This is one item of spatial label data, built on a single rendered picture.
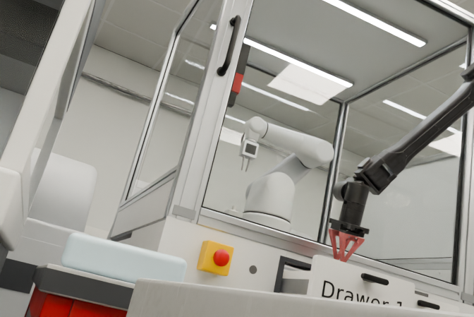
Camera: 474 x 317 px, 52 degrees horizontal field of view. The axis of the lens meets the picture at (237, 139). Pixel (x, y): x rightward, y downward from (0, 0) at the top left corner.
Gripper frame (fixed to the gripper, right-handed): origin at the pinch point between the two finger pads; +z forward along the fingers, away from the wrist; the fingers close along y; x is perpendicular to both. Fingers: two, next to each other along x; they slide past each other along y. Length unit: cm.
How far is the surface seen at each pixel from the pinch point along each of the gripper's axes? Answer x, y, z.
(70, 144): 71, 338, -7
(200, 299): 65, -90, -5
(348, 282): 3.4, -11.2, 4.0
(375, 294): -4.5, -11.5, 5.4
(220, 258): 32.2, -1.1, 6.9
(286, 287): 11.6, 2.2, 10.8
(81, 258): 67, -51, 3
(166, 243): 43.8, 6.2, 7.6
